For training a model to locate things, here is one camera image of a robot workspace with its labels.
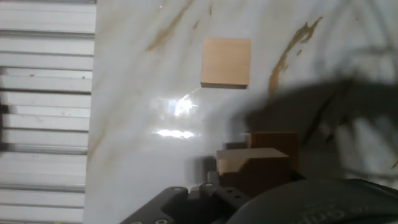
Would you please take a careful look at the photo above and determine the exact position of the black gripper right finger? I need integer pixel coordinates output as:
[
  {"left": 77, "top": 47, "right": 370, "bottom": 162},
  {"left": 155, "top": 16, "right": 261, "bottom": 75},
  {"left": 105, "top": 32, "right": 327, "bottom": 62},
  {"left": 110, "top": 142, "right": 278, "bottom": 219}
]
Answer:
[{"left": 289, "top": 169, "right": 306, "bottom": 183}]

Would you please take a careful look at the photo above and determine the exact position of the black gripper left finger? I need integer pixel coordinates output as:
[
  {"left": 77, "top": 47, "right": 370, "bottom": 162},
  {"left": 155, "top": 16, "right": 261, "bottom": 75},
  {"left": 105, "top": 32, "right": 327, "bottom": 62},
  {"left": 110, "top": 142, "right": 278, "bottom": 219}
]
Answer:
[{"left": 120, "top": 170, "right": 251, "bottom": 224}]

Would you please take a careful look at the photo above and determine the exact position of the medium light wooden cube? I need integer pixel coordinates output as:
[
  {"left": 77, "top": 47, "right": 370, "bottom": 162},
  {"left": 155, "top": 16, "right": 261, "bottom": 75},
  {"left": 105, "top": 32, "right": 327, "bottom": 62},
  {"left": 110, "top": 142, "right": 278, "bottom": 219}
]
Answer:
[
  {"left": 200, "top": 37, "right": 252, "bottom": 90},
  {"left": 216, "top": 147, "right": 290, "bottom": 197},
  {"left": 245, "top": 131, "right": 300, "bottom": 172}
]

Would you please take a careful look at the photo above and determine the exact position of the white marble pattern sheet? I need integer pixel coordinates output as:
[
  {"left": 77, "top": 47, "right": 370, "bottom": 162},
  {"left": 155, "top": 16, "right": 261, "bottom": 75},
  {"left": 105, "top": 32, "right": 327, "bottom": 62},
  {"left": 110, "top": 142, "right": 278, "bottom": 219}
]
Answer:
[{"left": 82, "top": 0, "right": 398, "bottom": 224}]

